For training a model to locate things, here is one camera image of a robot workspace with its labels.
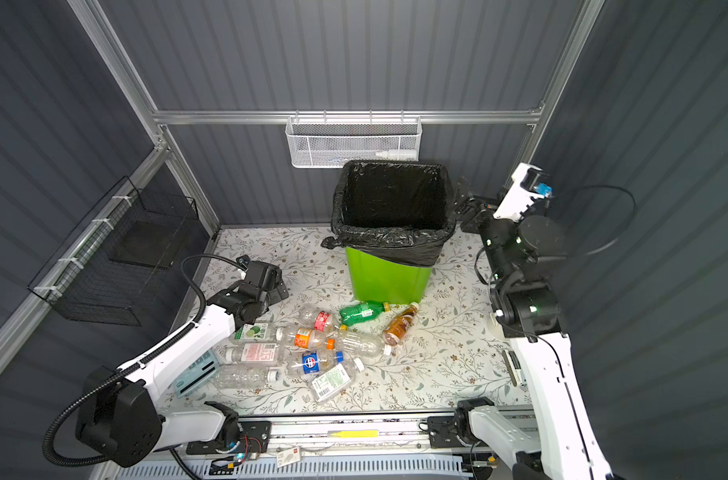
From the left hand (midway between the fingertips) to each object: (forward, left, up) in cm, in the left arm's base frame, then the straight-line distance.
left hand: (266, 289), depth 85 cm
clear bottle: (-15, -26, -8) cm, 31 cm away
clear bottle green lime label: (-8, +4, -11) cm, 14 cm away
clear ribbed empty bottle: (-19, +9, -16) cm, 26 cm away
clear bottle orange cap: (-11, -10, -9) cm, 18 cm away
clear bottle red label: (-6, -14, -9) cm, 17 cm away
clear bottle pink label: (-15, +4, -10) cm, 18 cm away
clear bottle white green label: (-23, -18, -11) cm, 31 cm away
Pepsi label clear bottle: (-18, -14, -9) cm, 25 cm away
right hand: (-5, -50, +38) cm, 63 cm away
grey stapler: (-23, -69, -11) cm, 73 cm away
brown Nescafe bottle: (-10, -37, -9) cm, 40 cm away
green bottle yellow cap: (-3, -27, -9) cm, 29 cm away
